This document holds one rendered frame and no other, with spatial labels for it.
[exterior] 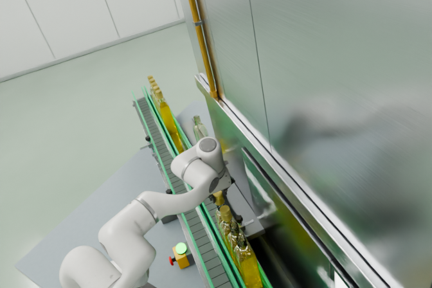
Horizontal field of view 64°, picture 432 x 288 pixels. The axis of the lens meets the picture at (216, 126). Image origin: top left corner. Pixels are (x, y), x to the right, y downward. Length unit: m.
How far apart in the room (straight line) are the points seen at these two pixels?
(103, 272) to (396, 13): 0.79
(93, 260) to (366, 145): 0.67
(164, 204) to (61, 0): 5.89
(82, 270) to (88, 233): 1.00
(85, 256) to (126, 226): 0.13
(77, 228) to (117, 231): 1.13
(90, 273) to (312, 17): 0.73
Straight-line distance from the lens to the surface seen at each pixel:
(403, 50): 0.45
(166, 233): 1.73
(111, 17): 6.68
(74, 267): 0.95
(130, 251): 0.85
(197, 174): 0.92
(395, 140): 0.51
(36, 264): 1.97
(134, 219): 0.87
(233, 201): 1.58
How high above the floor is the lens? 2.04
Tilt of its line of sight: 35 degrees down
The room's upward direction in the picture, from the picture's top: 14 degrees counter-clockwise
